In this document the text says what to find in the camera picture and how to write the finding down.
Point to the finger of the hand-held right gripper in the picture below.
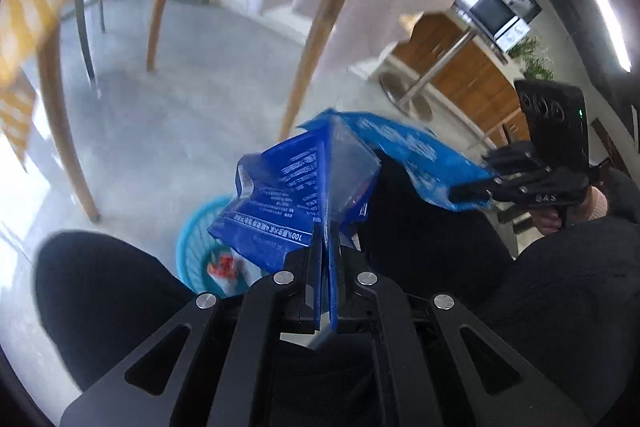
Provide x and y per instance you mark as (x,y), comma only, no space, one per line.
(480,194)
(515,162)

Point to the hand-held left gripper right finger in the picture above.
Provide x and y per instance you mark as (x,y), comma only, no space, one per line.
(346,274)

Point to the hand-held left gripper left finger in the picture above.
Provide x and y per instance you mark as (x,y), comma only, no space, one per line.
(311,274)

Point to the blue snack packet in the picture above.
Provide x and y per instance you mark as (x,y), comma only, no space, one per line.
(280,187)

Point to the blue plastic basket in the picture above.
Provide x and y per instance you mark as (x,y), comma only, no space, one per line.
(192,237)

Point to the person's right forearm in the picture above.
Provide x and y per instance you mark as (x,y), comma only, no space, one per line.
(622,197)

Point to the person's right hand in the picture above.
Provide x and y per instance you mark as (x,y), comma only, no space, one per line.
(595,207)

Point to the green potted plant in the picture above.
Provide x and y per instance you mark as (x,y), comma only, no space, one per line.
(530,57)

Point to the red and white wrapper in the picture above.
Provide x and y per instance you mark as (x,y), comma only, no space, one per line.
(222,266)

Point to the wooden cabinet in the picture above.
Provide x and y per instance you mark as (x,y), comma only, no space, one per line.
(465,72)

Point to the ceiling light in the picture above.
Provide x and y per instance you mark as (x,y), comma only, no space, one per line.
(610,27)

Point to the microwave oven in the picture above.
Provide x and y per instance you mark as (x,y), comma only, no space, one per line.
(492,9)

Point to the grey chair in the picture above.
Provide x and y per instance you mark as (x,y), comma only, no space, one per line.
(85,32)

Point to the metal pedestal table base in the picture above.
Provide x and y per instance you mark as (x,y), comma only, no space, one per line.
(400,89)

